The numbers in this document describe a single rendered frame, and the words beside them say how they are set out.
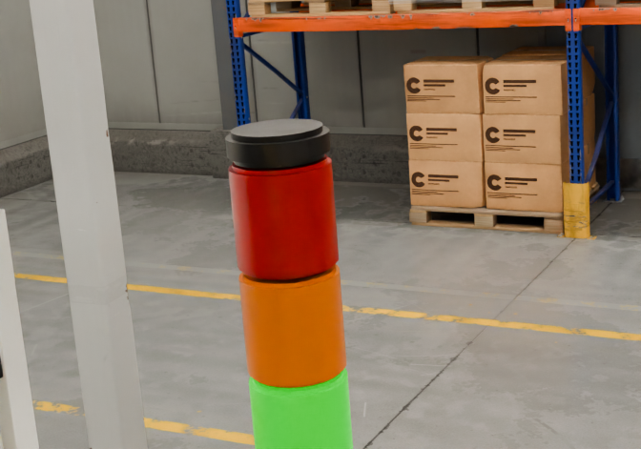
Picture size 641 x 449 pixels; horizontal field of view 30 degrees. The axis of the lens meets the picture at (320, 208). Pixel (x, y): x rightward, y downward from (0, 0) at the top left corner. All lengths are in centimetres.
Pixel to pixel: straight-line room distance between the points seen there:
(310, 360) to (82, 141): 258
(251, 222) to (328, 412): 10
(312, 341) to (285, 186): 8
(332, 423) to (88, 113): 259
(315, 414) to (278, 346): 4
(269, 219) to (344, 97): 1012
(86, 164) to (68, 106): 16
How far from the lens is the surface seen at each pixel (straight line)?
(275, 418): 59
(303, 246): 56
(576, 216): 859
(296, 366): 58
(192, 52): 1141
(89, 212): 318
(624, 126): 979
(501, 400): 602
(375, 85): 1052
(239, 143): 56
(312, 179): 56
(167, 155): 1161
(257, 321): 58
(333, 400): 59
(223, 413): 609
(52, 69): 315
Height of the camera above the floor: 244
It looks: 14 degrees down
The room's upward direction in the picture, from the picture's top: 4 degrees counter-clockwise
